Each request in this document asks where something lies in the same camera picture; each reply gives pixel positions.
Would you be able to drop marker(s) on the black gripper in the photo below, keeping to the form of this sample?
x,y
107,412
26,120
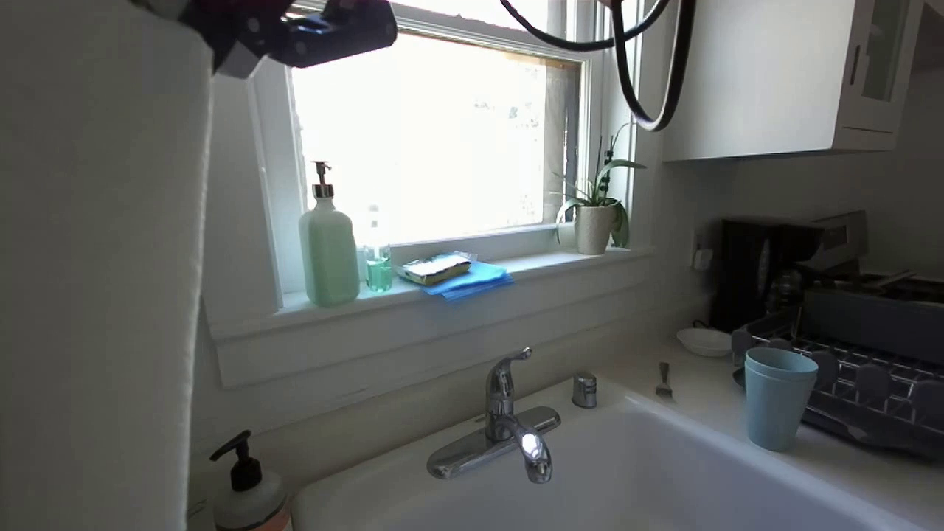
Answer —
x,y
334,31

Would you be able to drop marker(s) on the white paper towel roll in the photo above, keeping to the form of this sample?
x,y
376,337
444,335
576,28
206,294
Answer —
x,y
97,276

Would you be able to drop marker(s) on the green soap pump bottle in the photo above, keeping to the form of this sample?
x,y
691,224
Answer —
x,y
327,252

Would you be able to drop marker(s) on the small teal bottle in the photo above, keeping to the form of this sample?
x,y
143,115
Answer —
x,y
376,270

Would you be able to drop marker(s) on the grey and white sponge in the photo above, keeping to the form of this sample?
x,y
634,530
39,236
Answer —
x,y
436,266

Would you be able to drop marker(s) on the flat blue cloth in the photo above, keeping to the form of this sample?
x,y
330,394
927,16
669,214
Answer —
x,y
476,283

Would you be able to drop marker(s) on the green leafy plant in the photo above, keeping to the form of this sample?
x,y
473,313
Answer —
x,y
606,186

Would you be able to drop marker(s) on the white plant pot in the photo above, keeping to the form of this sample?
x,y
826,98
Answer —
x,y
594,229

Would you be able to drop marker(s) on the orange soap bottle black pump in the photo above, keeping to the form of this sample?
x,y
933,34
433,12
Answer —
x,y
245,491

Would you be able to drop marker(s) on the chrome sink faucet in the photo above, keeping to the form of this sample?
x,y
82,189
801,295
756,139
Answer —
x,y
501,415

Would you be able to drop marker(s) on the chrome sprayer cap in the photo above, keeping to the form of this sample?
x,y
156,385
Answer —
x,y
584,391

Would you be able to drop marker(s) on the white upper cabinet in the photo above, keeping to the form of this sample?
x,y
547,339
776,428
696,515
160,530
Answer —
x,y
768,77

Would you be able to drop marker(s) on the white bowl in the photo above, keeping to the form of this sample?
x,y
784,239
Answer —
x,y
703,339

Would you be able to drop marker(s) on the black coffee maker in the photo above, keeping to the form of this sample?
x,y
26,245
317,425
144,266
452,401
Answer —
x,y
756,276

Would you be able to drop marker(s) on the white sink basin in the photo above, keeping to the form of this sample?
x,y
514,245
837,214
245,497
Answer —
x,y
638,472

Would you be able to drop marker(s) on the teal plastic cup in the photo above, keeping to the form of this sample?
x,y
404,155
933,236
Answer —
x,y
776,400

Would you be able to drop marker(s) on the white window frame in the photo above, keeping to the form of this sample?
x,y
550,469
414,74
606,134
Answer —
x,y
565,127

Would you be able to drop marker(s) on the white wall outlet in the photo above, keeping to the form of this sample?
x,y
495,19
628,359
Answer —
x,y
700,258

